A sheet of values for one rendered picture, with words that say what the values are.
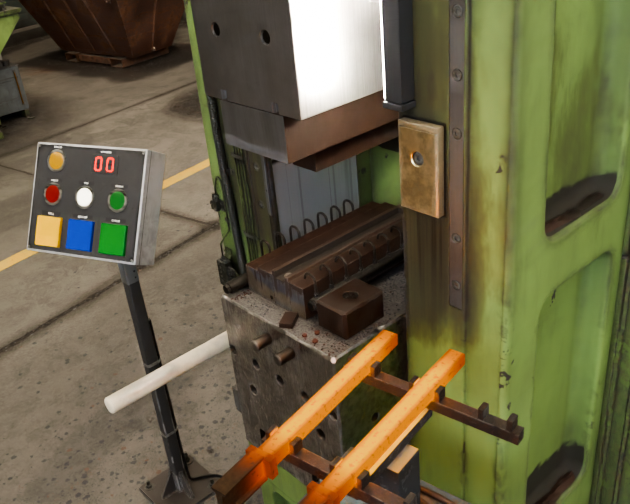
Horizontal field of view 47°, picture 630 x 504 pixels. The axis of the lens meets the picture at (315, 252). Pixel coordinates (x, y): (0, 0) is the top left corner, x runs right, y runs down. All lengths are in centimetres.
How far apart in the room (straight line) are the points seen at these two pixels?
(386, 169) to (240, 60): 64
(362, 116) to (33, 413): 198
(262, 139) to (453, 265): 44
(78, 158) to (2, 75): 494
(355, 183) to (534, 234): 71
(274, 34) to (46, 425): 202
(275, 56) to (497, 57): 39
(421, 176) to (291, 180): 52
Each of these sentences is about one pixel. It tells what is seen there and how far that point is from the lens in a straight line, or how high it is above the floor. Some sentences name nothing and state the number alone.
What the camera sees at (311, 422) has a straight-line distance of 112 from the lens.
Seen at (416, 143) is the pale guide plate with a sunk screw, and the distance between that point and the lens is 129.
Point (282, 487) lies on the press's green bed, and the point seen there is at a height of 39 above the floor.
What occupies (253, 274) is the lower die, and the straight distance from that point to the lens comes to 163.
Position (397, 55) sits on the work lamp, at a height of 147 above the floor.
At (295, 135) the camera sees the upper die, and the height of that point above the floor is 132.
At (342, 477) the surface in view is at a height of 104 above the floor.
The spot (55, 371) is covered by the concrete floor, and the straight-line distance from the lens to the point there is 323.
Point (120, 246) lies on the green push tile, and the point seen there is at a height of 100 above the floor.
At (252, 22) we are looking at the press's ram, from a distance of 135.
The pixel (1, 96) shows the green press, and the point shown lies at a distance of 684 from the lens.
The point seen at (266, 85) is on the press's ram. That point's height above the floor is 142.
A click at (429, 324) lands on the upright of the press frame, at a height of 93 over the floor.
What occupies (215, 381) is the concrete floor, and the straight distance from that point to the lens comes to 292.
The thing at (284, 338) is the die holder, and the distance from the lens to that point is 152.
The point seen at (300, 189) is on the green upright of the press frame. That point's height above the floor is 106.
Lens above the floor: 177
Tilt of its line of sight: 29 degrees down
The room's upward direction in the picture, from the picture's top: 6 degrees counter-clockwise
